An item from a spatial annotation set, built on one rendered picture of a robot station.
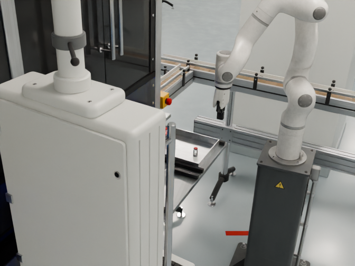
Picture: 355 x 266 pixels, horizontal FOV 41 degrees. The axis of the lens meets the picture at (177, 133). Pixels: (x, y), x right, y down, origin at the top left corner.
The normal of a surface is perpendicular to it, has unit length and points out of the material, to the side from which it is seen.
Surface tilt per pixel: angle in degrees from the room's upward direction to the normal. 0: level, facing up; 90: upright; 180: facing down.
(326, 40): 90
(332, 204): 0
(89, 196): 90
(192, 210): 0
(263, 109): 90
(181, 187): 0
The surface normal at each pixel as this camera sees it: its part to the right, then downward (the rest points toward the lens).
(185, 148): 0.04, -0.87
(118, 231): -0.51, 0.40
